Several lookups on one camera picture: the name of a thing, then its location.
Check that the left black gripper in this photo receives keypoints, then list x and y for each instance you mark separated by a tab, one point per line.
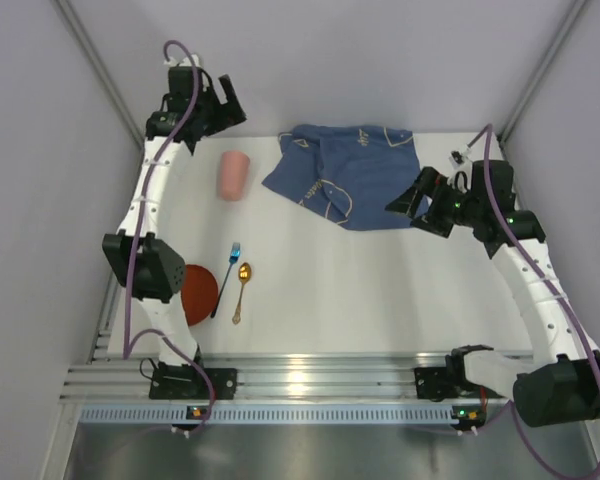
218	107

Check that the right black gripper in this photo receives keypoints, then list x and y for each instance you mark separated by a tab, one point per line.
434	203

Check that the pink plastic cup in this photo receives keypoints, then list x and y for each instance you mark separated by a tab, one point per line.
233	172

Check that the blue cloth placemat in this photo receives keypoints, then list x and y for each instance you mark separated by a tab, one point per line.
347	175

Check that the blue metallic fork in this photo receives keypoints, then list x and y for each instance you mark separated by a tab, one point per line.
233	258

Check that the gold spoon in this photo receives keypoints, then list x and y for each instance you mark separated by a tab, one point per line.
244	276

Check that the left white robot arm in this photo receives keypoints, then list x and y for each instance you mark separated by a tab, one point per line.
139	253

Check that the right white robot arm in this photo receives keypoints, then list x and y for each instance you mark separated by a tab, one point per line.
561	383

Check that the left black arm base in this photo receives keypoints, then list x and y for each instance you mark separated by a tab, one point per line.
185	383

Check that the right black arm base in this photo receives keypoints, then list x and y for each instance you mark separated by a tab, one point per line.
449	381

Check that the red round plate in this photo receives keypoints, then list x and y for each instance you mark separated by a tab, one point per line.
199	294

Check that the aluminium rail frame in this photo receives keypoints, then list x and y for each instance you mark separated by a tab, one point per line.
367	350

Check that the perforated cable duct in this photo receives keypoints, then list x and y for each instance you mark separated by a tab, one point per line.
281	414

